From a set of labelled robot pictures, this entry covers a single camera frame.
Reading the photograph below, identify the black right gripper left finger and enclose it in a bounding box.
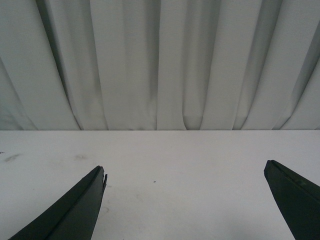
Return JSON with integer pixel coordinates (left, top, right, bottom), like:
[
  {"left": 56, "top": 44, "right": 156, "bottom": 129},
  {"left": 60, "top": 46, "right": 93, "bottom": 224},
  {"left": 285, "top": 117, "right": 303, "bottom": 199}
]
[{"left": 11, "top": 165, "right": 108, "bottom": 240}]

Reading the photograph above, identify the white pleated curtain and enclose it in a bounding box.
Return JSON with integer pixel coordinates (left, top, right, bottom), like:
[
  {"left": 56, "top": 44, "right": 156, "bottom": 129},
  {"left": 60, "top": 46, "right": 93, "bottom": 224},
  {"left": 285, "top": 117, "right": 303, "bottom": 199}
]
[{"left": 0, "top": 0, "right": 320, "bottom": 130}]

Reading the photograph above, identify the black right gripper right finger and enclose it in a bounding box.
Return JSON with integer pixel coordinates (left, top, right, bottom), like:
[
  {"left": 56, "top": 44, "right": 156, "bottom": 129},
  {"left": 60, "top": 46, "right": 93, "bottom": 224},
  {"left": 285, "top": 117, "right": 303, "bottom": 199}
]
[{"left": 264, "top": 160, "right": 320, "bottom": 240}]

